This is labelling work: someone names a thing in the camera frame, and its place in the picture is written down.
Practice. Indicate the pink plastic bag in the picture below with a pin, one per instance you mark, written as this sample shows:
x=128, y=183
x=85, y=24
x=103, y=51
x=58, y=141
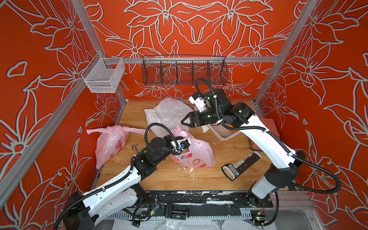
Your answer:
x=198, y=155
x=111, y=141

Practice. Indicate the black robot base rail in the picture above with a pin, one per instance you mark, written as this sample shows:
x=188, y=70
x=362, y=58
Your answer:
x=214, y=205

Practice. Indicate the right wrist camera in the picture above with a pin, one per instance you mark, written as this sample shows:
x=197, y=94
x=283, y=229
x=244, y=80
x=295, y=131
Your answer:
x=199, y=102

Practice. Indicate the clear wire mesh basket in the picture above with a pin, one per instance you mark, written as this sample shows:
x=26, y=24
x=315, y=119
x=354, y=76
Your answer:
x=103, y=75

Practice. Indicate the small green handled screwdriver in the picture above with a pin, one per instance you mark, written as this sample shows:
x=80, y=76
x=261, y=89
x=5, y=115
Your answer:
x=134, y=147

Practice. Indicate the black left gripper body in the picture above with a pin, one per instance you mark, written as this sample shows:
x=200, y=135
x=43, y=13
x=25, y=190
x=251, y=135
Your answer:
x=167, y=149

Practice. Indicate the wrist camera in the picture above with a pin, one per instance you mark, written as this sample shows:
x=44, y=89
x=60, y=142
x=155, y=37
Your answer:
x=199, y=102
x=180, y=145

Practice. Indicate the white plastic perforated basket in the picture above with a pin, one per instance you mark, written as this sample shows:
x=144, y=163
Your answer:
x=221, y=133

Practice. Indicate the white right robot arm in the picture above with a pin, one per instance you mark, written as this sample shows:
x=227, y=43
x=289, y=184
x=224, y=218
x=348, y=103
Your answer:
x=285, y=161

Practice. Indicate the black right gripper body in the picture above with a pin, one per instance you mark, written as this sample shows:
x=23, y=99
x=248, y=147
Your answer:
x=208, y=116

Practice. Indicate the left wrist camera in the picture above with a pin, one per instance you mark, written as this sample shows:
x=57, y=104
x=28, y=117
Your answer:
x=180, y=145

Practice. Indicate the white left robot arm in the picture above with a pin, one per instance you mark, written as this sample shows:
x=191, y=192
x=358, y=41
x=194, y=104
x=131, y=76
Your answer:
x=85, y=211

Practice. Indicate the white translucent plastic bag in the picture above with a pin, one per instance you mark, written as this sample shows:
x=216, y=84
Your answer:
x=170, y=112

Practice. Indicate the black wire wall basket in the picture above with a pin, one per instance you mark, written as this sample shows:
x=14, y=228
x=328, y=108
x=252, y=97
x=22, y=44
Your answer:
x=183, y=70

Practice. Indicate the black handheld label tool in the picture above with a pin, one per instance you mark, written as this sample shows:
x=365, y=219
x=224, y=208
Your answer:
x=233, y=171

